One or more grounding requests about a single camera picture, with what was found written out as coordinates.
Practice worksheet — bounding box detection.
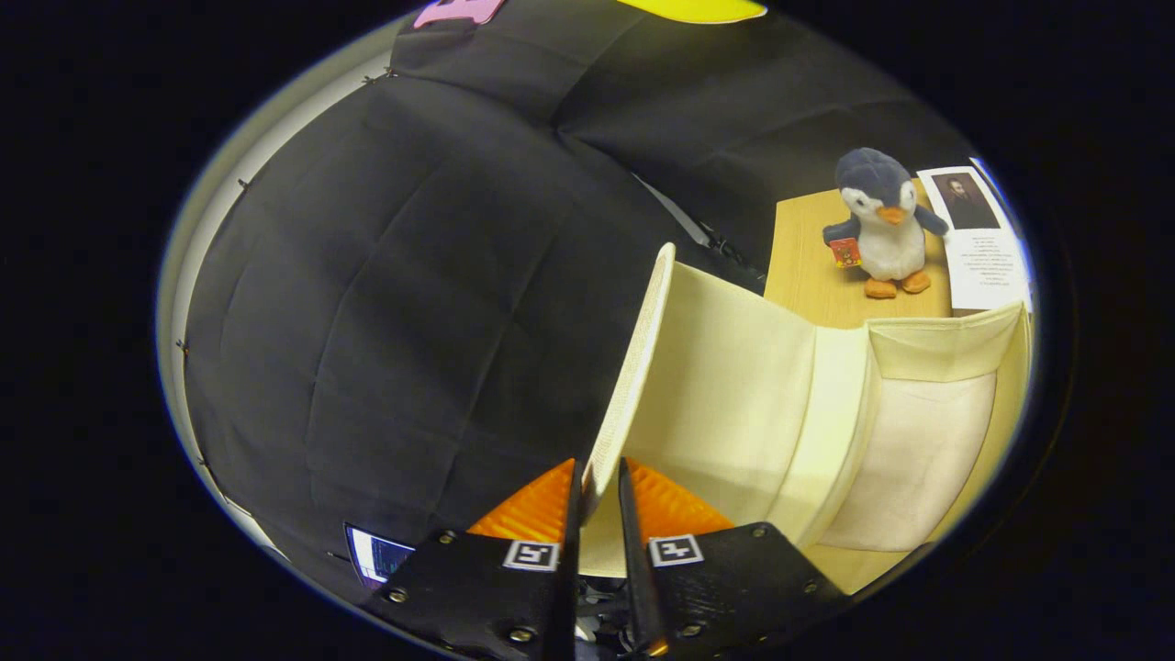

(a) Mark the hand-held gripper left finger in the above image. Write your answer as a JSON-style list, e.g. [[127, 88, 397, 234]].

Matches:
[[367, 457, 581, 661]]

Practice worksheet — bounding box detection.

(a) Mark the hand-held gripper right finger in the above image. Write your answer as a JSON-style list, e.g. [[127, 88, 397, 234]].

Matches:
[[617, 457, 850, 657]]

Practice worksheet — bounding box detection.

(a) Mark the beige storage box lid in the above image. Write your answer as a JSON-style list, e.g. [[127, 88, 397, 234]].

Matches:
[[578, 243, 873, 577]]

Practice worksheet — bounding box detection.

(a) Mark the laptop screen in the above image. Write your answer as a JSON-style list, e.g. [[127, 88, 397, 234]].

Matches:
[[344, 523, 416, 587]]

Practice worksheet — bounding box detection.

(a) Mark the grey penguin plush toy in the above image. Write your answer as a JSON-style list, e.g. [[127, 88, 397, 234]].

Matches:
[[822, 147, 951, 300]]

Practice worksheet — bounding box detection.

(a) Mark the portrait cover book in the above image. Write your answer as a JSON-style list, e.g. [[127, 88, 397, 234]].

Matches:
[[916, 163, 1034, 313]]

